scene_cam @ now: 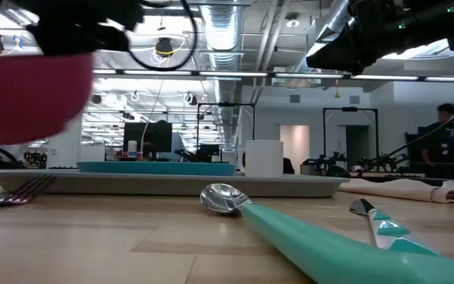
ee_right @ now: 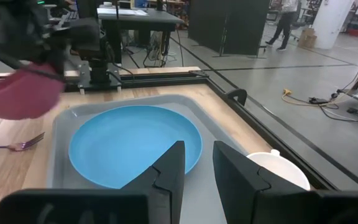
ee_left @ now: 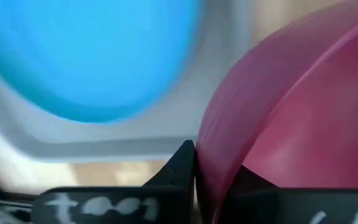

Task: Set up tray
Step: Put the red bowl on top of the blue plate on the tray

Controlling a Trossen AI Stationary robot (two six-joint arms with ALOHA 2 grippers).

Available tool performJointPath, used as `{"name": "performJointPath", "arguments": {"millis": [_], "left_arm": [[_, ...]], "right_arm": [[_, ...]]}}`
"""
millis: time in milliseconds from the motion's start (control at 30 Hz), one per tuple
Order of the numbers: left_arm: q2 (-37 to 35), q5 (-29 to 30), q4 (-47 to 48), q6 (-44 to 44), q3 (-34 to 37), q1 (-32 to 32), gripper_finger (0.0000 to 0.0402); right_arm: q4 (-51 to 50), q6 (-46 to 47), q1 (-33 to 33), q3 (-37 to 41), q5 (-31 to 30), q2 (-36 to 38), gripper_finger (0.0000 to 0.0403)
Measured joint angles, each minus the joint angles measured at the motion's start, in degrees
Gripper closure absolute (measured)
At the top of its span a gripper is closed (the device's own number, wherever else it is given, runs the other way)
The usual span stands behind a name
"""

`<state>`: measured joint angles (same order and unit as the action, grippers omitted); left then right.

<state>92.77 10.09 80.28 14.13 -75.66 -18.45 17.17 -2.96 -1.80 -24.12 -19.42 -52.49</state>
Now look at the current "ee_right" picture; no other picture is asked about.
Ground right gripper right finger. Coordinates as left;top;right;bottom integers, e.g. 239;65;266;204
213;140;358;224

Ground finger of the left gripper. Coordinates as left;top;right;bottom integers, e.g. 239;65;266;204
0;53;65;83

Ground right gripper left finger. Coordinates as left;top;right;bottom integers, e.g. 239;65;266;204
0;140;186;224

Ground pink plastic bowl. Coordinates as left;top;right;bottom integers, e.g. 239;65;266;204
0;61;66;121

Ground blue plastic plate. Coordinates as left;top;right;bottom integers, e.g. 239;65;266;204
68;105;204;190

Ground iridescent fork with blue handle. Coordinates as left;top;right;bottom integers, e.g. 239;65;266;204
0;131;46;154

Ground grey plastic tray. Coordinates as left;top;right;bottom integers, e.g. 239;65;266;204
45;94;255;224

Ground white mug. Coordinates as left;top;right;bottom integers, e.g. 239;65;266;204
246;148;311;192

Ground black table clamp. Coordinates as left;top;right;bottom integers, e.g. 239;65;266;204
225;88;249;107

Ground white papers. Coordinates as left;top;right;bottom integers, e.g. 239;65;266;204
97;7;149;17

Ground cardboard box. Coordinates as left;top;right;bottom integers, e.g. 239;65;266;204
297;27;318;49

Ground black room partition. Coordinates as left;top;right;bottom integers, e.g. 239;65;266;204
188;0;271;57

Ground person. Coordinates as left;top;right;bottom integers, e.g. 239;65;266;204
265;0;301;52

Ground white pillar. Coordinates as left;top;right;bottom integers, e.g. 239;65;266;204
311;0;356;50

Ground black table border rail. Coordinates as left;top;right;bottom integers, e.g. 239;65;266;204
0;69;358;192

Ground yellow extension cable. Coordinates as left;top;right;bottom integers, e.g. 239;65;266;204
282;88;354;108

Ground black floor cable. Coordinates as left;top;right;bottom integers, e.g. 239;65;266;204
318;104;358;135

